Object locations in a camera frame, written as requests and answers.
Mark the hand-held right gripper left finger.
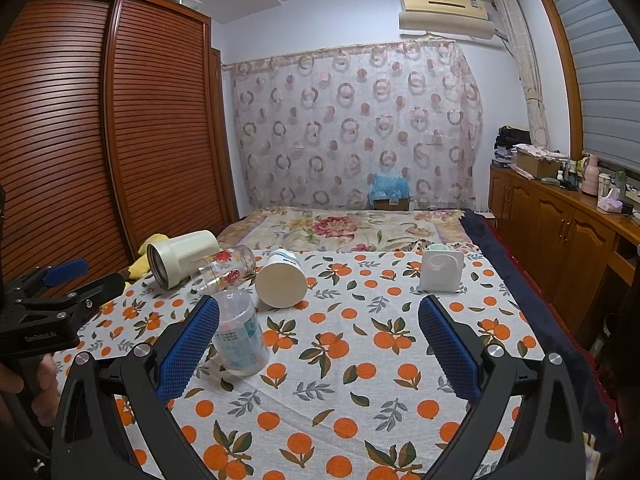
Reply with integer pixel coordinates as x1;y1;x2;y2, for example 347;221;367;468
50;296;221;480

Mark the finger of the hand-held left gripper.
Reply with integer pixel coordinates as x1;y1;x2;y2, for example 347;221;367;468
15;272;127;322
5;258;90;302

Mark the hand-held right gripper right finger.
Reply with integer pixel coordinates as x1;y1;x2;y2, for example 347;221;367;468
417;295;586;480

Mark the frosted plastic baby bottle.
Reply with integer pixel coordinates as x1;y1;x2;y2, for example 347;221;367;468
210;290;271;377

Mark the white square cup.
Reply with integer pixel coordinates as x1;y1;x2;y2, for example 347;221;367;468
419;243;464;292

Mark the cream cup with steel lining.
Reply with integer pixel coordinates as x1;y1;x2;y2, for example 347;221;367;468
146;230;220;290

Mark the white paper cup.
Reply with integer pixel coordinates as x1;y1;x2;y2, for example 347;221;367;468
255;247;308;310

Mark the person's left hand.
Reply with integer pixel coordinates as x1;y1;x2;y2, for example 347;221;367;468
0;355;60;428

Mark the yellow cloth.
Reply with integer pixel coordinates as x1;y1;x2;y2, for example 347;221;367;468
123;233;169;281

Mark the glass jar with red print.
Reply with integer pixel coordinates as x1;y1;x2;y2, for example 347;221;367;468
190;244;257;295

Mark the orange fruit print tablecloth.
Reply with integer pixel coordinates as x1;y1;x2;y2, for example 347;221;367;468
52;247;560;480

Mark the brown slatted wardrobe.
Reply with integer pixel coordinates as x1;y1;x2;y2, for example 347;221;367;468
0;0;240;302

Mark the wooden sideboard cabinet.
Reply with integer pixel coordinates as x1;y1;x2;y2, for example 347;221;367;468
487;164;640;347

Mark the brown cardboard box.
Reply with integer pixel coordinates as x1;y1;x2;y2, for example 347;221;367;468
372;195;414;212

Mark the floral bedsheet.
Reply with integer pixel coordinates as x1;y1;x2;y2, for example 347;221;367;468
216;206;477;254

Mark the blue plastic bag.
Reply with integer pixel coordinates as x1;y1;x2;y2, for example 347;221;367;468
367;172;412;201

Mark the cardboard box with cloth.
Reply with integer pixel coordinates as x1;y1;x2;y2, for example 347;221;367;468
514;143;572;181

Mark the pile of dark clothes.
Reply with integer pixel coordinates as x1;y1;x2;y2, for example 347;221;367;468
492;127;532;169

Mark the pink thermos bottle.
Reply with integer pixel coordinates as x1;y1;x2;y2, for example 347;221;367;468
581;154;602;197

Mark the circle patterned curtain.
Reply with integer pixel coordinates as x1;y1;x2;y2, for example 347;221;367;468
230;39;486;212

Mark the wrapped air conditioner pipe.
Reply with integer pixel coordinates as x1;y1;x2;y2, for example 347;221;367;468
492;0;552;152

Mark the grey window blind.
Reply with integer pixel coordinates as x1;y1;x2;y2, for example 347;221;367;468
542;0;640;173

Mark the white air conditioner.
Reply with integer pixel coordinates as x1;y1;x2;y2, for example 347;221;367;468
398;0;509;42

